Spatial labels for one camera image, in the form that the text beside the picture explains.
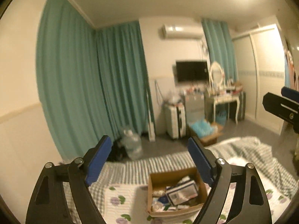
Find brown cardboard box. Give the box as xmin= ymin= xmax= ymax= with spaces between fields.
xmin=148 ymin=167 xmax=210 ymax=219

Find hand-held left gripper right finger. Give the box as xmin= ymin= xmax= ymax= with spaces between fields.
xmin=187 ymin=136 xmax=273 ymax=224

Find white dressing table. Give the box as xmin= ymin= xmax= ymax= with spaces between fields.
xmin=204 ymin=90 xmax=242 ymax=125

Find green corner curtain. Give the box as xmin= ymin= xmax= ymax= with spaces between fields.
xmin=95 ymin=21 xmax=155 ymax=139

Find open floor cardboard box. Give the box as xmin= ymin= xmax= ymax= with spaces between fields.
xmin=188 ymin=121 xmax=225 ymax=146

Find blue plastic bags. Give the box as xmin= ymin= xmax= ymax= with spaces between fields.
xmin=189 ymin=119 xmax=214 ymax=137

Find striped and floral bedding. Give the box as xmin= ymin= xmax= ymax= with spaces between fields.
xmin=63 ymin=136 xmax=296 ymax=224

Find wide green curtain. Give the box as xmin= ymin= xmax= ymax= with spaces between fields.
xmin=36 ymin=0 xmax=117 ymax=162

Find white floral quilt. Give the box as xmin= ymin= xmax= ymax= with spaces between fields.
xmin=104 ymin=161 xmax=292 ymax=224

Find white air conditioner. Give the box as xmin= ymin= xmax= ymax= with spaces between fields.
xmin=161 ymin=24 xmax=204 ymax=40

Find clear plastic bag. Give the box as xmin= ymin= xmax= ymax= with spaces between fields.
xmin=164 ymin=90 xmax=182 ymax=105

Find blue basket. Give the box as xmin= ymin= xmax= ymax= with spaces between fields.
xmin=216 ymin=111 xmax=228 ymax=125

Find clear water jug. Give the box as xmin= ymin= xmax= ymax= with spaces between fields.
xmin=120 ymin=126 xmax=143 ymax=160

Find white suitcase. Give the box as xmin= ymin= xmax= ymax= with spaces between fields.
xmin=164 ymin=104 xmax=187 ymax=139

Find white sock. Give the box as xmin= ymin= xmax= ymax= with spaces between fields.
xmin=165 ymin=204 xmax=199 ymax=213

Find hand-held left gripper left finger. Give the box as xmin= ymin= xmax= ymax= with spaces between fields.
xmin=25 ymin=135 xmax=113 ymax=224

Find narrow green curtain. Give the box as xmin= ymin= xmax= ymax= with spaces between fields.
xmin=201 ymin=19 xmax=238 ymax=85

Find hanging clothes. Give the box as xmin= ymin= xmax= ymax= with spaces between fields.
xmin=284 ymin=40 xmax=299 ymax=89

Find black white wet wipes pack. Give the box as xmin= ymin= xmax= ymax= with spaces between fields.
xmin=165 ymin=180 xmax=199 ymax=205

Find white pole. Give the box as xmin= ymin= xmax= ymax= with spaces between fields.
xmin=146 ymin=87 xmax=156 ymax=142

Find white louvered wardrobe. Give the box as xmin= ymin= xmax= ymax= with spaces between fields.
xmin=232 ymin=24 xmax=289 ymax=134

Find black wall television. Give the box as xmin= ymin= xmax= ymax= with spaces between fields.
xmin=176 ymin=61 xmax=209 ymax=83

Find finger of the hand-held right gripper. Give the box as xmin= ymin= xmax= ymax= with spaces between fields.
xmin=281 ymin=86 xmax=299 ymax=101
xmin=262 ymin=93 xmax=299 ymax=133

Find white oval vanity mirror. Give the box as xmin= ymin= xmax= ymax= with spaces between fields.
xmin=209 ymin=61 xmax=225 ymax=90

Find grey mini fridge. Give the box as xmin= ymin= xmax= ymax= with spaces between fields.
xmin=184 ymin=93 xmax=206 ymax=125

